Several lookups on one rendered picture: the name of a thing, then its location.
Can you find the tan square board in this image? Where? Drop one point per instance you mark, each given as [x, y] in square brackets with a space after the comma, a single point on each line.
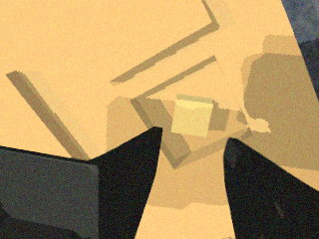
[81, 77]

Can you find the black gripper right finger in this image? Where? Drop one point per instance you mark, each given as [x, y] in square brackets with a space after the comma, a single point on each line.
[265, 200]

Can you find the yellow block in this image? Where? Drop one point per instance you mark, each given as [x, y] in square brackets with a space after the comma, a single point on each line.
[191, 115]

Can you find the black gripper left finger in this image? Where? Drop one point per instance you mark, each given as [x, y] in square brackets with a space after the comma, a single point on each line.
[101, 198]

